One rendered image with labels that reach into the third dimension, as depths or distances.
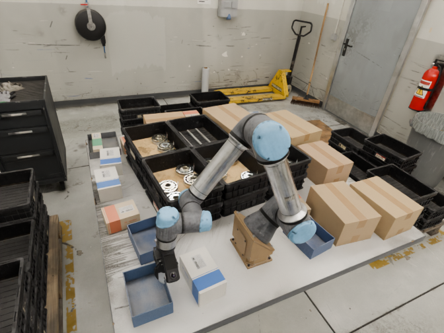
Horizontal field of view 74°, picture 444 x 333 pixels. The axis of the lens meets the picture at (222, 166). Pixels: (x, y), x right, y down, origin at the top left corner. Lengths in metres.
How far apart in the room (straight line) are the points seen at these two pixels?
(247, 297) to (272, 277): 0.16
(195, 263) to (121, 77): 3.81
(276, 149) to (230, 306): 0.67
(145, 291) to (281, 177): 0.71
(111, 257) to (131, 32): 3.64
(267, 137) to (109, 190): 1.05
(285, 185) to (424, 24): 3.47
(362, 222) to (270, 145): 0.81
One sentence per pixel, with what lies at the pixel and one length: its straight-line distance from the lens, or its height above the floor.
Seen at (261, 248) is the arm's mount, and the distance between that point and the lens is 1.34.
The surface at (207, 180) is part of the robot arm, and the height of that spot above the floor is 1.15.
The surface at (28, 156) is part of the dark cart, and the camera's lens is 2.87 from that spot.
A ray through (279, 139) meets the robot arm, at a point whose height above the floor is 1.38.
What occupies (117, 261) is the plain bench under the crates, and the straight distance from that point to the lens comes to 1.45.
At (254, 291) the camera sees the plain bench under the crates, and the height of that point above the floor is 0.70.
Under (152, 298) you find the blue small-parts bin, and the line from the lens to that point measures 1.30.
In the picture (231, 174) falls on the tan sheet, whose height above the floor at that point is 0.83.
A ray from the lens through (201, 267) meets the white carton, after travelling 1.28.
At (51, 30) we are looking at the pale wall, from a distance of 4.58.
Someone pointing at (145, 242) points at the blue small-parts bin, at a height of 0.70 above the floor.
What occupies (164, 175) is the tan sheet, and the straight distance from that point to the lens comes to 1.68.
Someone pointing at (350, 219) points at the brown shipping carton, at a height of 0.86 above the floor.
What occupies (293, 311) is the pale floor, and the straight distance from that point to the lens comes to 2.18.
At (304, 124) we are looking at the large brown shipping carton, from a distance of 2.28.
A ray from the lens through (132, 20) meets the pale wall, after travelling 4.62.
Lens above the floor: 1.81
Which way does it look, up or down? 34 degrees down
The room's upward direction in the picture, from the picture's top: 5 degrees clockwise
